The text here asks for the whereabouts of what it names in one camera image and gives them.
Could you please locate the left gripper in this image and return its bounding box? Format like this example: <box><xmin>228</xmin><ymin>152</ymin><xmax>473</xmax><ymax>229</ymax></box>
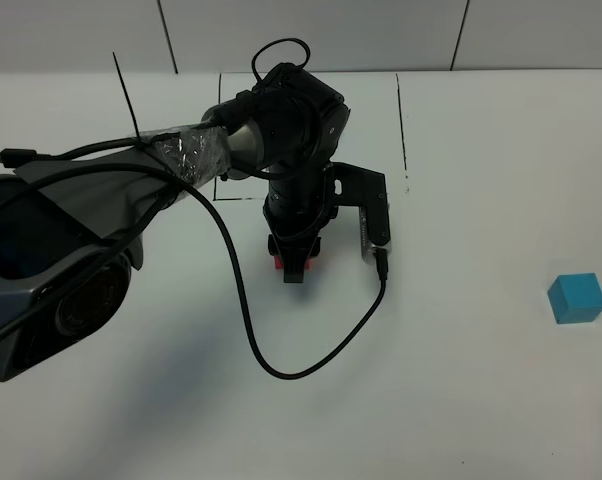
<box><xmin>264</xmin><ymin>164</ymin><xmax>337</xmax><ymax>284</ymax></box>

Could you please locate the blue block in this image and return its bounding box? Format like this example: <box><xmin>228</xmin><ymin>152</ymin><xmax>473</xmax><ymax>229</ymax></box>
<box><xmin>547</xmin><ymin>273</ymin><xmax>602</xmax><ymax>325</ymax></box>

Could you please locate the red block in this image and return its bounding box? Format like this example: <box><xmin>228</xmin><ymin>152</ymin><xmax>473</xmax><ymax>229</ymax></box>
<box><xmin>273</xmin><ymin>256</ymin><xmax>311</xmax><ymax>270</ymax></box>

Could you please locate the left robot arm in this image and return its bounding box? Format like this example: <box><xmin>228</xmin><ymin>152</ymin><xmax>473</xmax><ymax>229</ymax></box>
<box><xmin>0</xmin><ymin>63</ymin><xmax>350</xmax><ymax>382</ymax></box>

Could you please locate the black left camera cable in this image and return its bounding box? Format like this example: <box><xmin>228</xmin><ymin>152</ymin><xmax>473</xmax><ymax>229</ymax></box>
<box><xmin>0</xmin><ymin>38</ymin><xmax>391</xmax><ymax>379</ymax></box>

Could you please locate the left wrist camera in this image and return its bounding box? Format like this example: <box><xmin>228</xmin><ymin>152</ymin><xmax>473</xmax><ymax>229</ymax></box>
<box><xmin>332</xmin><ymin>163</ymin><xmax>391</xmax><ymax>264</ymax></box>

